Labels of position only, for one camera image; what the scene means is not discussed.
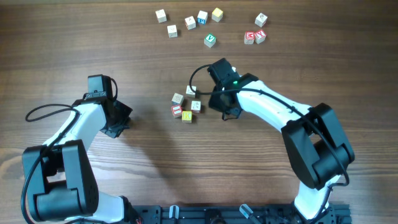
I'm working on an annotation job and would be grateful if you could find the wooden block hand drawing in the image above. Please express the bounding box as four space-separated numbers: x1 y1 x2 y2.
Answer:
191 101 201 113

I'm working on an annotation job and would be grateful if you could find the yellow top wooden block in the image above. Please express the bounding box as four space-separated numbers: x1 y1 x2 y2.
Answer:
211 7 223 22

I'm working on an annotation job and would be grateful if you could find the plain wooden block far left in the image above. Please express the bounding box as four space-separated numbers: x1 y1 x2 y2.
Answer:
155 9 167 23

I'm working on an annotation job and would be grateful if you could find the red letter I block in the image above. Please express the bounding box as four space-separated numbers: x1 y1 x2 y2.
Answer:
171 105 183 118

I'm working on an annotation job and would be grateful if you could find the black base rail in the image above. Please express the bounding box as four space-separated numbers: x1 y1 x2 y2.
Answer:
129 203 352 224

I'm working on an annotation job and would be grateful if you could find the red letter Y block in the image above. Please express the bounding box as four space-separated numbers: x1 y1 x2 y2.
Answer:
254 29 267 44

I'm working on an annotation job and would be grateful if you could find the green letter V block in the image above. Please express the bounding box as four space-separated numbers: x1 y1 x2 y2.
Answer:
204 34 216 48

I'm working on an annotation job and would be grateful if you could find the red letter M block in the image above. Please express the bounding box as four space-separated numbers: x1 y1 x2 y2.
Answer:
244 31 255 45

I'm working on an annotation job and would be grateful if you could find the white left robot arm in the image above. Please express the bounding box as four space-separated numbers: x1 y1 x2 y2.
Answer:
21 75 141 223

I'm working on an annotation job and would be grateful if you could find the wooden block blue side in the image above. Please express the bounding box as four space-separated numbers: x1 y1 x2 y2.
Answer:
171 93 184 105

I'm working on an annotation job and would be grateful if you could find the wooden block green side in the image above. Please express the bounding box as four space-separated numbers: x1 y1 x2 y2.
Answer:
167 25 178 38

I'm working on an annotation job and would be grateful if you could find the blue letter P block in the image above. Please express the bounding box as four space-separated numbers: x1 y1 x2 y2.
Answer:
197 11 208 24

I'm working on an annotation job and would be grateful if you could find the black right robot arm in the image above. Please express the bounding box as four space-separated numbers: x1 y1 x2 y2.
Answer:
206 58 354 223

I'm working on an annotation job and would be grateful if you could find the wooden block red drawing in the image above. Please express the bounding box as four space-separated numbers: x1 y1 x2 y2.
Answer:
185 16 197 30

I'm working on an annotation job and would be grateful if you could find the yellow letter K block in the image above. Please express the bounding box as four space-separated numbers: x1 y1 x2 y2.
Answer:
182 111 193 123

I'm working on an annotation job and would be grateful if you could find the wooden block red side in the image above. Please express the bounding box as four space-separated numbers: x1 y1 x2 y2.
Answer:
186 85 197 98

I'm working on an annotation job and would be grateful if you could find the wooden block red number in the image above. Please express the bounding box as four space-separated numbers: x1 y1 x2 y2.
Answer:
255 12 268 27

